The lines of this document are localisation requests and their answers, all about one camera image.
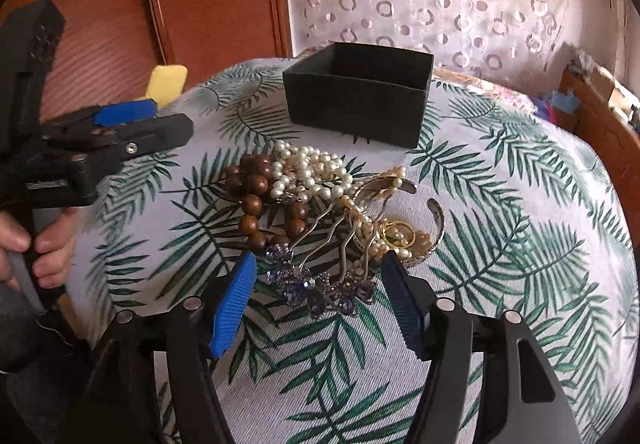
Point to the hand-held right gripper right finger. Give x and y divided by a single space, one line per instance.
402 309

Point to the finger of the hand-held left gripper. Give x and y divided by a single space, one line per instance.
125 110
160 131

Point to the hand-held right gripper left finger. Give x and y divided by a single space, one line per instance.
232 304

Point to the purple crystal hair pin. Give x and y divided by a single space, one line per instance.
356 295
295 280

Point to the silver cuff bangle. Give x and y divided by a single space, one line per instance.
439 224

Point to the gold leaf pearl hair clip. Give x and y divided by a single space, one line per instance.
385 181

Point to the black jewelry box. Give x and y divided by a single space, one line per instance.
350 99

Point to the person's left hand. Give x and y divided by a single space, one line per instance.
55 239

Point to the yellow plush toy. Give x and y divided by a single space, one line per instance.
165 84

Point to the green leaf print cloth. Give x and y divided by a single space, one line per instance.
500 274

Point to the blue plastic bag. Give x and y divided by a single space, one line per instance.
560 101

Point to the wooden side cabinet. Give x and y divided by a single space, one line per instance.
600 134

